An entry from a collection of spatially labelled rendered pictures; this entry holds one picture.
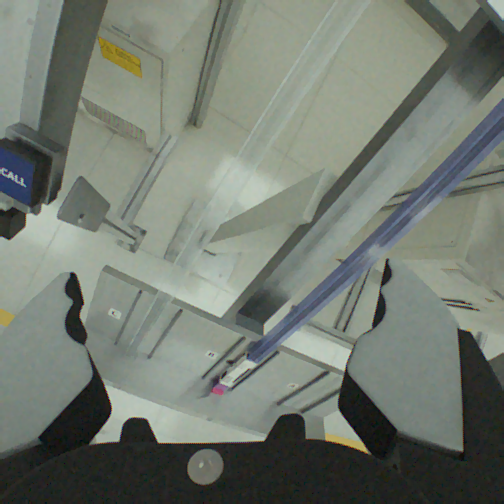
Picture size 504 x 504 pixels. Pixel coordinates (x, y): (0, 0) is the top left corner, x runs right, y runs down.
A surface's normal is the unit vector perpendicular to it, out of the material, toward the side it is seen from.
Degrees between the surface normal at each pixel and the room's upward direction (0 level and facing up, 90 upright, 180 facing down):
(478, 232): 0
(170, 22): 0
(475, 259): 0
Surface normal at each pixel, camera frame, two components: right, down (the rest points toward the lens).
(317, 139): 0.31, 0.00
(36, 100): -0.07, 0.61
